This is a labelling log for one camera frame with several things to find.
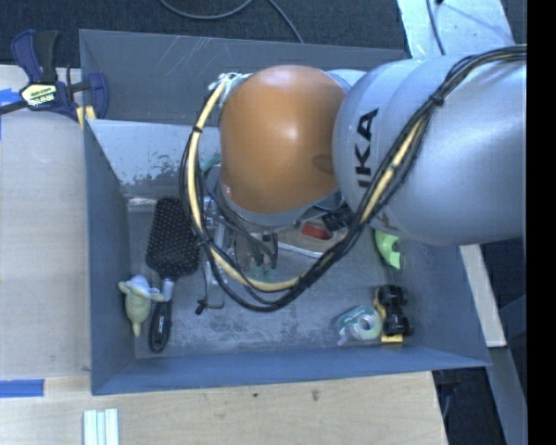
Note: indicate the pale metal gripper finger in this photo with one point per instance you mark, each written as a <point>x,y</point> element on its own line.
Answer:
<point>215,285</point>

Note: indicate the black hairbrush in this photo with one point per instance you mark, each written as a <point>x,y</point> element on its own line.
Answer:
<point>172,239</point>

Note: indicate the red and white packet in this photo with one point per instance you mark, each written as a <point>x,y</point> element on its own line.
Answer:
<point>316,231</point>

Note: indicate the grey metal bin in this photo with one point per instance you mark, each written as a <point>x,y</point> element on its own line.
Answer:
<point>278,332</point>

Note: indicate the pale yellow toy animal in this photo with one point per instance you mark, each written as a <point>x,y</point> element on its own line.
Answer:
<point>139,301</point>

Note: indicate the clear green tape dispenser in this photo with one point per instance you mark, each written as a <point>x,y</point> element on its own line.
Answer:
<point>363,325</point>

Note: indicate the bright green curved toy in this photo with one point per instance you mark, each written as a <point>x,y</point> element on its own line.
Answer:
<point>388,248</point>

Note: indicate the yellow toy car black wheels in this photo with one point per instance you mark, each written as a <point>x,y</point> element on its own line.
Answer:
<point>394,315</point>

